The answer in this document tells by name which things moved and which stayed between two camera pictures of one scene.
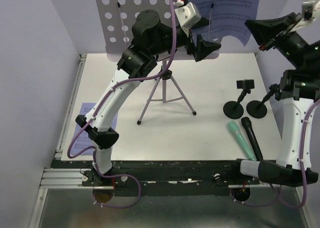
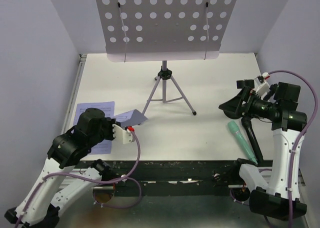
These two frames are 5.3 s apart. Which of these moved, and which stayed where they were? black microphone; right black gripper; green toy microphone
Moved: right black gripper
Stayed: black microphone; green toy microphone
